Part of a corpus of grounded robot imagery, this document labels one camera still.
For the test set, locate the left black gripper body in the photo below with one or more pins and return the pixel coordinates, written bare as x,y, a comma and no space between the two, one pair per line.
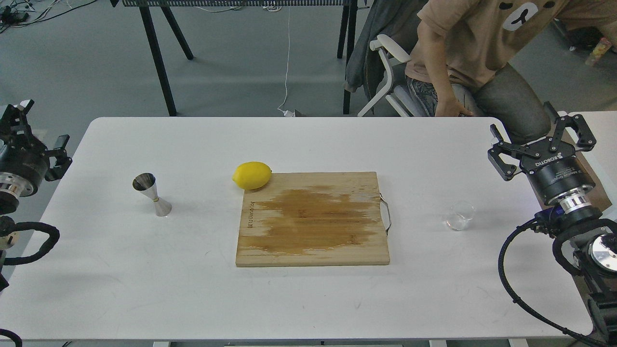
23,167

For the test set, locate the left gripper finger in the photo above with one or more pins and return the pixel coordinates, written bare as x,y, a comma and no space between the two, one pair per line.
14,127
62,160

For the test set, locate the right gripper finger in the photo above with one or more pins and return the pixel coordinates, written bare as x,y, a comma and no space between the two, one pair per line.
501,147
585,139

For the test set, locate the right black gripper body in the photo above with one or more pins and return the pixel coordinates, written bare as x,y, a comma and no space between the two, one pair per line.
556,172

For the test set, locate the clear glass measuring cup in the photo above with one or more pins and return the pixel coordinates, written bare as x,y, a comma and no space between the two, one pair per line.
459,216

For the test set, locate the steel double jigger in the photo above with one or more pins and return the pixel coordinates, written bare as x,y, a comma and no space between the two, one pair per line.
146,184

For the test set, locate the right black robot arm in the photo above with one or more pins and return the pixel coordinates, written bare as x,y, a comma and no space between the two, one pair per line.
584,243

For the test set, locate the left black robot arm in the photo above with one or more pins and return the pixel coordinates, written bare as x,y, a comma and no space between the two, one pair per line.
10,230

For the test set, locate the person in beige shirt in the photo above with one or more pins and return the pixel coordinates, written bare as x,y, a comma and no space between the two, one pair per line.
460,63

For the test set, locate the white office chair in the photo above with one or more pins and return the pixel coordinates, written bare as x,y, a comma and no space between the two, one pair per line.
380,56

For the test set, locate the wooden cutting board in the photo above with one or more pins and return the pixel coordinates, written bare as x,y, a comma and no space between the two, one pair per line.
307,219

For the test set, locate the yellow lemon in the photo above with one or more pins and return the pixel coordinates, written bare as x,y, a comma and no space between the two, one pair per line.
252,175

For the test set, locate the black metal table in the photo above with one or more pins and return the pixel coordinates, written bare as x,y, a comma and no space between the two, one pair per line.
245,57

